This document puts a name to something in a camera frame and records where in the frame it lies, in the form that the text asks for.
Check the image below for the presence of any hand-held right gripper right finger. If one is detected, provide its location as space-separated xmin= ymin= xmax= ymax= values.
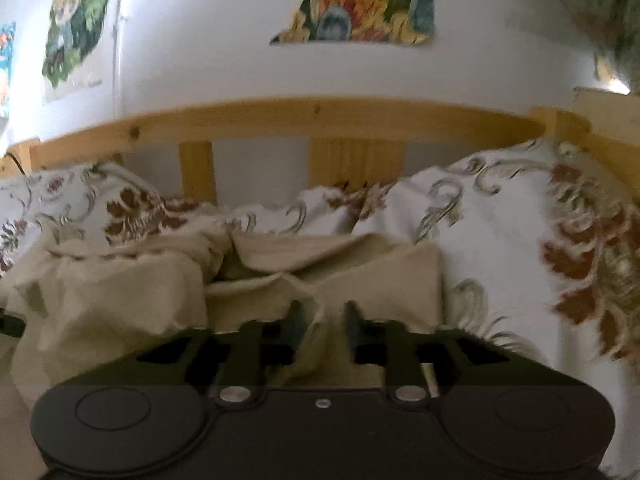
xmin=346 ymin=301 xmax=506 ymax=403

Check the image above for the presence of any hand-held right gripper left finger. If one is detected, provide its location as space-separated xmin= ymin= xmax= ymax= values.
xmin=135 ymin=301 xmax=305 ymax=406

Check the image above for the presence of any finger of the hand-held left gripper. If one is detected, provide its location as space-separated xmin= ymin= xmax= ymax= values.
xmin=0 ymin=312 xmax=26 ymax=338

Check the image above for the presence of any beige zip jacket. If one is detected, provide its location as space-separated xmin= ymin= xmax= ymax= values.
xmin=0 ymin=229 xmax=446 ymax=401

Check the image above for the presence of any plastic bag of clothes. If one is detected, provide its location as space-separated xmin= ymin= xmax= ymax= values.
xmin=545 ymin=0 xmax=640 ymax=96

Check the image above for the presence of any floral patterned blanket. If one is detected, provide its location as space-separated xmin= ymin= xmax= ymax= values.
xmin=0 ymin=137 xmax=640 ymax=480

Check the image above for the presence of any orange cartoon figure poster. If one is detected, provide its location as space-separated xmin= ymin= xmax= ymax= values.
xmin=0 ymin=22 xmax=17 ymax=122

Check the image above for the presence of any blond cartoon figure poster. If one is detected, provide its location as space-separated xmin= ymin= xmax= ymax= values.
xmin=41 ymin=0 xmax=115 ymax=104

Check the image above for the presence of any wooden bed frame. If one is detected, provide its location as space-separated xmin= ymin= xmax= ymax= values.
xmin=0 ymin=87 xmax=640 ymax=206

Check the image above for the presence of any white wall pipe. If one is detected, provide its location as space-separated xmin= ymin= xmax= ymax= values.
xmin=111 ymin=0 xmax=127 ymax=117

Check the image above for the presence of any landscape wall poster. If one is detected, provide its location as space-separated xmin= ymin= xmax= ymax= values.
xmin=270 ymin=0 xmax=435 ymax=46

